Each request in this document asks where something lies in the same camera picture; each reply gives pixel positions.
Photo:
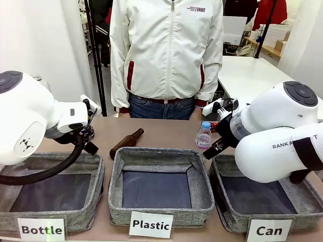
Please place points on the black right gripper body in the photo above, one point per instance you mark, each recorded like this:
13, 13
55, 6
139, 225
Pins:
227, 131

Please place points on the white background table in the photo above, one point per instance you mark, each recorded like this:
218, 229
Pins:
247, 73

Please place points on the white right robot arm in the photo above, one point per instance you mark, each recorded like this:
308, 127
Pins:
277, 108

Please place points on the white Can label card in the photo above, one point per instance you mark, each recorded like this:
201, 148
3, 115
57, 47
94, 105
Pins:
268, 230

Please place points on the person's left hand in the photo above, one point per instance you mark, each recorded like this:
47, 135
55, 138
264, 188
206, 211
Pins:
197, 113

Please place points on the white Bottle label card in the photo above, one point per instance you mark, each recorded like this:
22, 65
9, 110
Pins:
41, 230

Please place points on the grey fabric basket for plastic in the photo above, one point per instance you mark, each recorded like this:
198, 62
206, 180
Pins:
202, 176

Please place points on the white Plastic label card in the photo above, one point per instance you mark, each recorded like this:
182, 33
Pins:
151, 225

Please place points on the grey fabric basket for bottles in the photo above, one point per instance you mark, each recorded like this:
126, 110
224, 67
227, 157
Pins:
97, 176

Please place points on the clear plastic water bottle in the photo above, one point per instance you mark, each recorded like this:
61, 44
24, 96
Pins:
203, 137

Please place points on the grey fabric basket for cans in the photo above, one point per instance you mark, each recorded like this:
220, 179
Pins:
252, 199

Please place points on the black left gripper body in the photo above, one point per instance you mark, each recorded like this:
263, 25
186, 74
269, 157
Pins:
88, 128

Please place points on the black slanted pole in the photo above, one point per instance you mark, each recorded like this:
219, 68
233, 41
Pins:
265, 30

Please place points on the white power strip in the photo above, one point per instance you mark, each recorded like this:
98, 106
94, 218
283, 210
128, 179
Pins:
208, 108

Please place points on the white background board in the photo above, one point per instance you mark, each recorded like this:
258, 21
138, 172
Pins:
234, 30

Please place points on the brown glass bottle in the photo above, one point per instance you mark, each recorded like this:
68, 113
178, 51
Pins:
126, 142

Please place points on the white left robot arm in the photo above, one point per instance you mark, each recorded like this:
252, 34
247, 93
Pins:
25, 113

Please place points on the stack of white boxes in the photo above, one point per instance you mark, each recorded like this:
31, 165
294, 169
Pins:
276, 32

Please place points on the person in white jacket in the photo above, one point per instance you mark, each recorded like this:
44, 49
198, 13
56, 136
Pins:
164, 50

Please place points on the black tripod stand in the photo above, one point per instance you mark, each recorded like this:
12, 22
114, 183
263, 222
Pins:
97, 63

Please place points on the red drink can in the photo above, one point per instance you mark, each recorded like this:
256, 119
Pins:
214, 125

